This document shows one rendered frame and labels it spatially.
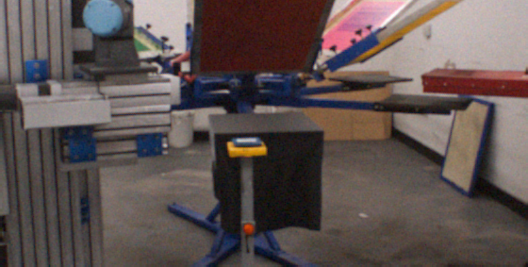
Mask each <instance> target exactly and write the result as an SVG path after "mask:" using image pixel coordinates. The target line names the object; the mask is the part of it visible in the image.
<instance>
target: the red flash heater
mask: <svg viewBox="0 0 528 267"><path fill-rule="evenodd" d="M421 84H422V85H423V87H422V92H425V93H444V94H463V95H483V96H501V97H519V98H528V75H525V72H522V71H495V70H469V69H440V68H436V69H434V70H433V71H431V72H430V73H429V72H428V73H426V74H424V75H422V78H421Z"/></svg>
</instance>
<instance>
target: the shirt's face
mask: <svg viewBox="0 0 528 267"><path fill-rule="evenodd" d="M209 116H210V119H211V122H212V124H213V128H214V131H215V133H248V132H285V131H321V130H322V129H321V128H320V127H318V126H317V125H316V124H315V123H314V122H312V121H311V120H310V119H309V118H308V117H307V116H305V115H304V114H303V113H302V112H286V113H243V114H209Z"/></svg>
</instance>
